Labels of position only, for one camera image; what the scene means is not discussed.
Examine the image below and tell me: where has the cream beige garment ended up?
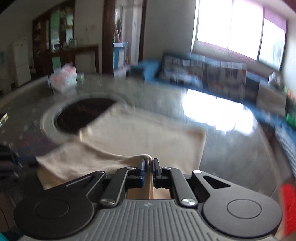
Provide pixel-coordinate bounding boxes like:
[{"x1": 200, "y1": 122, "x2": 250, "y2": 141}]
[{"x1": 37, "y1": 103, "x2": 207, "y2": 189}]

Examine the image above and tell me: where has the grey quilted star tablecloth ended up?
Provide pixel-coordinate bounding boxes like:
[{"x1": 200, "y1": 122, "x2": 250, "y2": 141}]
[{"x1": 1, "y1": 75, "x2": 281, "y2": 202}]

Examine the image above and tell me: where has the round black induction cooktop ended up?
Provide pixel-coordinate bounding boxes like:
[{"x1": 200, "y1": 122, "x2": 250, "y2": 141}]
[{"x1": 54, "y1": 97, "x2": 117, "y2": 134}]

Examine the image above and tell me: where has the white refrigerator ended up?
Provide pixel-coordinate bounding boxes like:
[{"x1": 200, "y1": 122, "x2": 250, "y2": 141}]
[{"x1": 11, "y1": 38, "x2": 31, "y2": 87}]

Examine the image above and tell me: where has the red plastic stool near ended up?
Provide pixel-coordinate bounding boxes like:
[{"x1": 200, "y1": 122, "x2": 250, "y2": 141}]
[{"x1": 281, "y1": 183, "x2": 296, "y2": 237}]

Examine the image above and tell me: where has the pink tissue pack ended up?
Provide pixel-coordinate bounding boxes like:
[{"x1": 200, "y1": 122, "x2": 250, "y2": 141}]
[{"x1": 50, "y1": 63, "x2": 77, "y2": 93}]

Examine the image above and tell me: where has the right butterfly cushion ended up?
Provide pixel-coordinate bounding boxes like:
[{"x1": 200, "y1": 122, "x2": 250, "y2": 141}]
[{"x1": 205, "y1": 61, "x2": 247, "y2": 100}]

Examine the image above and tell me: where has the butterfly cushion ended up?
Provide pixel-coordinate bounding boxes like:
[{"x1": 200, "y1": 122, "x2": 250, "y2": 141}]
[
  {"x1": 205, "y1": 61, "x2": 247, "y2": 100},
  {"x1": 159, "y1": 55, "x2": 205, "y2": 88}
]

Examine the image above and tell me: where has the left butterfly cushion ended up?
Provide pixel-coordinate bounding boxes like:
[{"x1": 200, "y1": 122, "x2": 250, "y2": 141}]
[{"x1": 159, "y1": 55, "x2": 205, "y2": 88}]

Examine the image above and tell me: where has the dark wooden sideboard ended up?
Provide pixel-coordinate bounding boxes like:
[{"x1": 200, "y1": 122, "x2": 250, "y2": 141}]
[{"x1": 49, "y1": 44, "x2": 100, "y2": 75}]

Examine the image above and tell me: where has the blue corner sofa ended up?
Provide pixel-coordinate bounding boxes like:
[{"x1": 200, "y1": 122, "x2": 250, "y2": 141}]
[{"x1": 129, "y1": 53, "x2": 296, "y2": 163}]

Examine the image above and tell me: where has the grey plain cushion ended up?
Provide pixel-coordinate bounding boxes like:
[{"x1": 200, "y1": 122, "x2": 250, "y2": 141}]
[{"x1": 256, "y1": 83, "x2": 287, "y2": 117}]

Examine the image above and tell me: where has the blue white cardboard box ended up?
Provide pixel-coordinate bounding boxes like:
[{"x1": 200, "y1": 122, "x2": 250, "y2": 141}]
[{"x1": 113, "y1": 42, "x2": 128, "y2": 70}]

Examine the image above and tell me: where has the dark wooden display cabinet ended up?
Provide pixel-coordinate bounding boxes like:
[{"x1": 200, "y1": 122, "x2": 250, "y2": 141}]
[{"x1": 32, "y1": 1, "x2": 75, "y2": 75}]

